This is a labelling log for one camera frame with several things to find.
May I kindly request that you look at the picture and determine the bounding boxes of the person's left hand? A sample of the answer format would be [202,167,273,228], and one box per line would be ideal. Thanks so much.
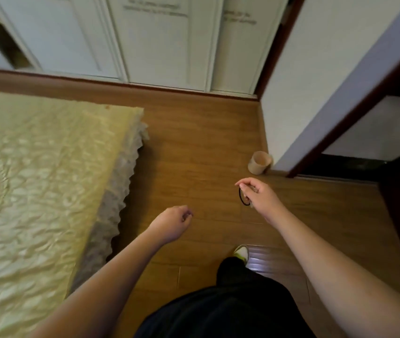
[147,205,194,245]

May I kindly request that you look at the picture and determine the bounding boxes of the person's right hand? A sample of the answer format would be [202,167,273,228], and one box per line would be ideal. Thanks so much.
[235,177,287,226]

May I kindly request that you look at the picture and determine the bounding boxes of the black hair tie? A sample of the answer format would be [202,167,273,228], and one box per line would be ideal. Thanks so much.
[238,186,252,207]

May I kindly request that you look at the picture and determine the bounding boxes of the person's right forearm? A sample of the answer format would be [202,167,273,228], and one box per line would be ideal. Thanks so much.
[267,213,400,338]

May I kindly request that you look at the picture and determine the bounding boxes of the person's left forearm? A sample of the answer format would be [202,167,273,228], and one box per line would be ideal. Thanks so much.
[27,232,167,338]

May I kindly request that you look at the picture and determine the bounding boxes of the person's right shoe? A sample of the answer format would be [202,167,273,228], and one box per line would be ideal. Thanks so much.
[233,244,250,264]

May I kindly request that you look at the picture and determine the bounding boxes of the wooden floor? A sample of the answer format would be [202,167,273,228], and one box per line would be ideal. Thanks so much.
[0,72,400,338]

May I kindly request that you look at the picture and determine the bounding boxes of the person's black shorts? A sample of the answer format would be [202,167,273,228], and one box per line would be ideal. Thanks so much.
[135,256,317,338]

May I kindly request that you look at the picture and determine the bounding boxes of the bed with pale yellow bedspread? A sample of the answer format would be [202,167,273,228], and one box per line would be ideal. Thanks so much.
[0,89,150,338]

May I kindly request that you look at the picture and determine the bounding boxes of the white wardrobe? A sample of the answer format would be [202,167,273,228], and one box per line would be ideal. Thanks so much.
[0,0,290,98]

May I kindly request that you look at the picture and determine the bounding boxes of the dark wooden door frame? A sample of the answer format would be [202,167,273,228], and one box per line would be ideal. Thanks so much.
[286,40,400,184]

